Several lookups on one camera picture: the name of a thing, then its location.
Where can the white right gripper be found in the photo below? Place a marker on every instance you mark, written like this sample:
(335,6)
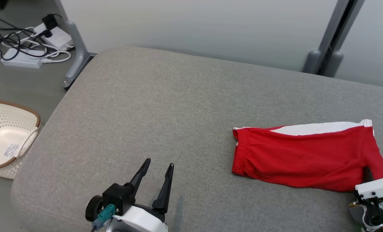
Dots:
(378,190)

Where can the white flat power strip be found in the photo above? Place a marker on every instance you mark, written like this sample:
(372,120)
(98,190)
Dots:
(20,59)

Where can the grey partition post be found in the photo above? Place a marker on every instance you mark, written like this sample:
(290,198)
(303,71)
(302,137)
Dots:
(334,32)

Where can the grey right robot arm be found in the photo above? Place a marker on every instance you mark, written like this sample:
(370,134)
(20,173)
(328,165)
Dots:
(375,219)

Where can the red shorts with white stripe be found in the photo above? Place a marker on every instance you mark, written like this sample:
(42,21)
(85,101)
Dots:
(301,158)

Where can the grey metal frame leg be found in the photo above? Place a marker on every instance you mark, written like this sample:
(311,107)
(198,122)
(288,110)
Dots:
(77,51)

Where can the black power plug adapter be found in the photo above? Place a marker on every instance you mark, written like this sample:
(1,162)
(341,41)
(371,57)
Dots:
(50,22)

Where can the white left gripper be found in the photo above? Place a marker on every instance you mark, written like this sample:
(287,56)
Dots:
(139,222)

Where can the white power strip with plug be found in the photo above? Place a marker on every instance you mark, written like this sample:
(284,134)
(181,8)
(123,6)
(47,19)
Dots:
(59,37)

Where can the white perforated laundry basket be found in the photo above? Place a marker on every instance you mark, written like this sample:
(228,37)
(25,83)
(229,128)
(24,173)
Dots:
(4,135)

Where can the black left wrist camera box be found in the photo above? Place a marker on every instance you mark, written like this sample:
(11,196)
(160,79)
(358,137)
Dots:
(119,198)

